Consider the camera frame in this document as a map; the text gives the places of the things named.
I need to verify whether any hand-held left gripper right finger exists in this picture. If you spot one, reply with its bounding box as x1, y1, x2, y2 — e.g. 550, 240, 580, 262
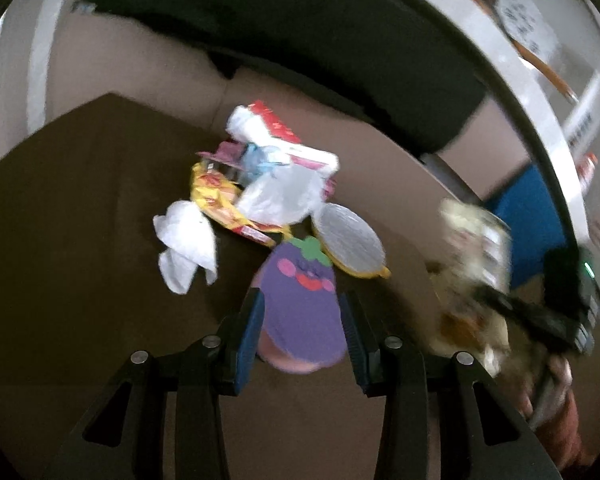
337, 290, 563, 480

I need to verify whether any person's right hand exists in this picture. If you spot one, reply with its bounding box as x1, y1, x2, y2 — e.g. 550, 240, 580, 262
522, 352, 578, 428

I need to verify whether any beige snack packet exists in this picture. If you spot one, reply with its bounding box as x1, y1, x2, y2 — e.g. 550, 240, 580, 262
427, 199, 513, 381

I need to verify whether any blue container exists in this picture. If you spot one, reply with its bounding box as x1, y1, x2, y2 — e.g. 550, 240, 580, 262
482, 164, 577, 291

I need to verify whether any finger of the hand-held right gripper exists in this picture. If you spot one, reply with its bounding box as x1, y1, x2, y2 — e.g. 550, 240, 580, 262
475, 284, 553, 343

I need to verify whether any person's right forearm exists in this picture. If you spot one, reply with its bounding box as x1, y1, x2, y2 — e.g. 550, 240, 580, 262
537, 392, 600, 471

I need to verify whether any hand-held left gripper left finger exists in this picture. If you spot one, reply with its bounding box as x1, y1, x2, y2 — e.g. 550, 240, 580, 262
42, 287, 268, 480

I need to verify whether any purple wrapper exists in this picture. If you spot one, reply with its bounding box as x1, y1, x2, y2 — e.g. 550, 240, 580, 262
196, 141, 247, 172

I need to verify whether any wall poster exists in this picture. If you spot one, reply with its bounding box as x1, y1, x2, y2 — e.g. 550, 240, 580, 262
462, 0, 581, 106

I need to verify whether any crumpled white plastic bag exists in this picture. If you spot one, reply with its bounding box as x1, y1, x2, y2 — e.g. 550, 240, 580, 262
152, 200, 220, 296

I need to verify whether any red white snack packet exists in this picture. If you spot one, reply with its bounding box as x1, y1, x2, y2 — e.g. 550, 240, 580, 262
227, 100, 303, 151

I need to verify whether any yellow snack wrapper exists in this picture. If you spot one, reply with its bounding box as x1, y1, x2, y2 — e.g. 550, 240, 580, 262
189, 162, 291, 248

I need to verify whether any purple eggplant plush mitt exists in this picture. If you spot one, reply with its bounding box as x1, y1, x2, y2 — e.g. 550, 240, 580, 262
252, 236, 348, 375

